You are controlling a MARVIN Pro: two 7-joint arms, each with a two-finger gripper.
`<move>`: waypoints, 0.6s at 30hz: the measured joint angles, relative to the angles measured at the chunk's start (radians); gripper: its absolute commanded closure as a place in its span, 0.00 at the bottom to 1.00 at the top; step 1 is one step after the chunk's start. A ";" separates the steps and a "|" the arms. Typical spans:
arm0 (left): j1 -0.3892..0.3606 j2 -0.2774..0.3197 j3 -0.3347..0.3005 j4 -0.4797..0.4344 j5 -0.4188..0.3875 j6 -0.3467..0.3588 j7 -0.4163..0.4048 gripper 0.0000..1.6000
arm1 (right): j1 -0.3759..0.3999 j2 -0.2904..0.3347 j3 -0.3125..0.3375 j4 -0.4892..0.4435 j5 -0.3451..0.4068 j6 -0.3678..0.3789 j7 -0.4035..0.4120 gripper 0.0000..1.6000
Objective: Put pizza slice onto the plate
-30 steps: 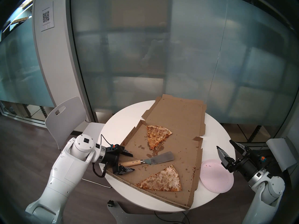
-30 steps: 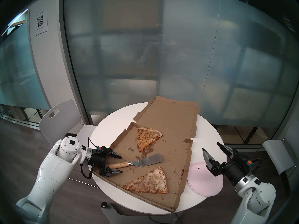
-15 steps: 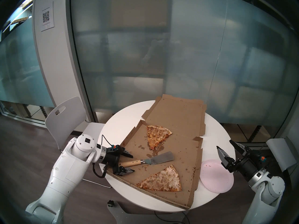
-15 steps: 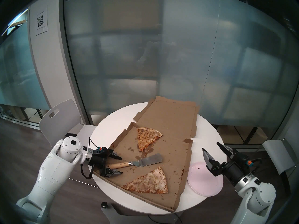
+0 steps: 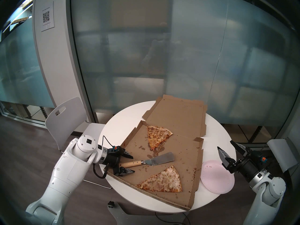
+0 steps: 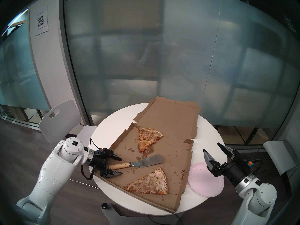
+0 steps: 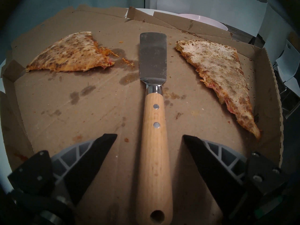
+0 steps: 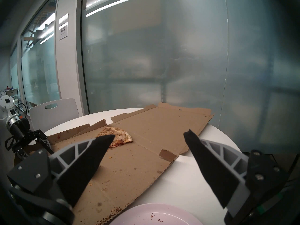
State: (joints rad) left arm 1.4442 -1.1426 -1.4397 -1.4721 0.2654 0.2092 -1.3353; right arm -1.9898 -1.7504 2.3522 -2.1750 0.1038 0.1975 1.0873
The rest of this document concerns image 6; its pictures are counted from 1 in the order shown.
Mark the white plastic chair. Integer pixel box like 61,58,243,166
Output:
262,140,297,176
39,100,101,190

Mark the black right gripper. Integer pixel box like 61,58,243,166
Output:
203,142,256,187

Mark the black floor cable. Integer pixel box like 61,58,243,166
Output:
148,215,184,225

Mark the large cheese pizza slice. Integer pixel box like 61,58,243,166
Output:
122,167,169,195

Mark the small browned pizza slice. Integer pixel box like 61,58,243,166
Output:
137,127,164,153

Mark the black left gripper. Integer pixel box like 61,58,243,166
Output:
89,148,124,178

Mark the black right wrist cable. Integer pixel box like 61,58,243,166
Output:
250,157,270,178

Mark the paper sign with QR code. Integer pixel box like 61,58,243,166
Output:
35,5,49,36

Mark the wooden handled metal spatula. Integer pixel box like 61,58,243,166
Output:
108,154,163,170

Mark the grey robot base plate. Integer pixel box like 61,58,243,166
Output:
101,203,185,225

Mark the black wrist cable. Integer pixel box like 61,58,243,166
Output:
81,138,100,180
250,157,270,178

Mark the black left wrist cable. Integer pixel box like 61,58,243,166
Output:
81,138,100,180

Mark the pink round plate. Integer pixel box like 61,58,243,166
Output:
188,162,225,198

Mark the open cardboard pizza box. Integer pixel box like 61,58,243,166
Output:
95,96,201,214

